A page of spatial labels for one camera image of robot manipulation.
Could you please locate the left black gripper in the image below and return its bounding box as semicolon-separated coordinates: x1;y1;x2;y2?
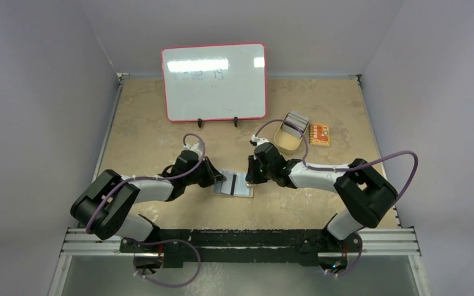
184;156;225;188

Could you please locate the credit card with black stripe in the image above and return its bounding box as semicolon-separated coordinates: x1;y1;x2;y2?
220;171;250;197

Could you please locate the beige card holder wallet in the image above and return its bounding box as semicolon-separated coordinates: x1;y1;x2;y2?
212;170;254;198

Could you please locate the credit card stack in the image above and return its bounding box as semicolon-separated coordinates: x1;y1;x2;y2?
281;110;309;139

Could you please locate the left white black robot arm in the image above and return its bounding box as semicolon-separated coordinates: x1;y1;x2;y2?
70;150;226;252

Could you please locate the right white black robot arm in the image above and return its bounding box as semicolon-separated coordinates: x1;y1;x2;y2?
245;142;398;251

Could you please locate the orange card pack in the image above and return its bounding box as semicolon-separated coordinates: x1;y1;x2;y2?
308;123;331;147

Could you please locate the beige oval tray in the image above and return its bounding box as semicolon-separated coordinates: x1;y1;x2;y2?
273;118;309;154

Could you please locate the pink framed whiteboard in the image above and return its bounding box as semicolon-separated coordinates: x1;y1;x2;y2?
161;43;267;122

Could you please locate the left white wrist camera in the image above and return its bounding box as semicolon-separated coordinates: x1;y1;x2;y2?
184;142;204;157

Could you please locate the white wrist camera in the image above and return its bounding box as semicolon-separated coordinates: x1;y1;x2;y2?
184;142;204;157
249;134;268;147

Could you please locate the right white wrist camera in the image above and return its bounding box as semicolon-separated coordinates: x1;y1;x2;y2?
249;134;268;147

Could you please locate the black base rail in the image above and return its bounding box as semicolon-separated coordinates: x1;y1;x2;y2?
120;229;362;269

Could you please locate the aluminium frame rail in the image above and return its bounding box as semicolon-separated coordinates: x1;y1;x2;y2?
60;228;421;257

